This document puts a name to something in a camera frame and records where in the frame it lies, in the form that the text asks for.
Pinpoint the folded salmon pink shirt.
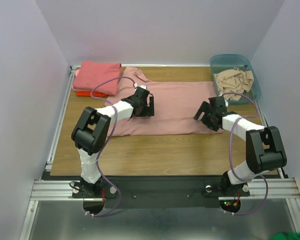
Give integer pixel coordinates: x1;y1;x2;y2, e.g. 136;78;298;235
72;61;122;97

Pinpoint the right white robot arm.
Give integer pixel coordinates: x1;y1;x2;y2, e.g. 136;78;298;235
193;96;287;195

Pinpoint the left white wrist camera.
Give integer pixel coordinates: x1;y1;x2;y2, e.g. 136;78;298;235
133;83;148;90

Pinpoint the teal plastic bin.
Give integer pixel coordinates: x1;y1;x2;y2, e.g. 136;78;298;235
209;54;261;105

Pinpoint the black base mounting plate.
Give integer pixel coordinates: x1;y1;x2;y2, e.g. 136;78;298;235
69;175;250;210

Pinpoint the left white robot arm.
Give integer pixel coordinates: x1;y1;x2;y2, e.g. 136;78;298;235
71;85;155;197

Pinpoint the folded red shirt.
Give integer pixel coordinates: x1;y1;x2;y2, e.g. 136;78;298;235
76;91;108;98

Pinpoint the dusty pink t shirt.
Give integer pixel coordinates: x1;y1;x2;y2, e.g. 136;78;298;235
108;67;217;136

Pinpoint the aluminium table frame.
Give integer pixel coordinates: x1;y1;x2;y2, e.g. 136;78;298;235
20;72;300;240

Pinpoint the green cloth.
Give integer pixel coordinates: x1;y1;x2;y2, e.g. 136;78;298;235
269;232;300;240

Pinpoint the beige crumpled shirt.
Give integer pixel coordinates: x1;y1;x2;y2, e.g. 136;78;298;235
212;69;254;96

